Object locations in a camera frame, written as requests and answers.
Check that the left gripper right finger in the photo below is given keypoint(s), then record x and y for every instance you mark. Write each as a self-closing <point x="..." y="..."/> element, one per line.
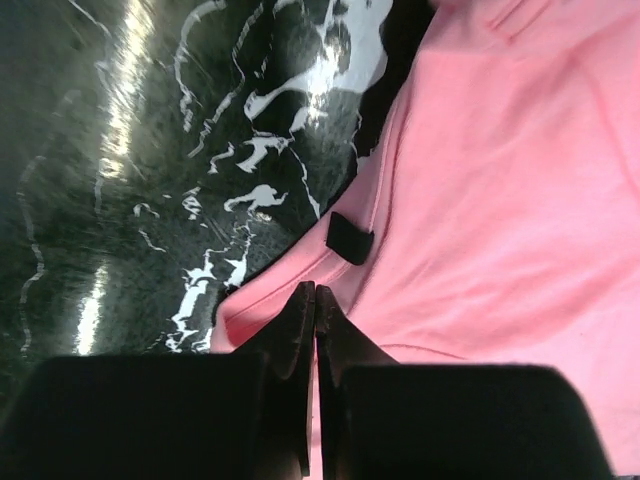
<point x="381" y="419"/>

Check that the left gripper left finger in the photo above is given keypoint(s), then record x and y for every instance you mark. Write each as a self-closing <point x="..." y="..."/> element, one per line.
<point x="239" y="415"/>

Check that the pink t-shirt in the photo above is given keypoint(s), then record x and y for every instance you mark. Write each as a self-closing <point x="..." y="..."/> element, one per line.
<point x="503" y="199"/>

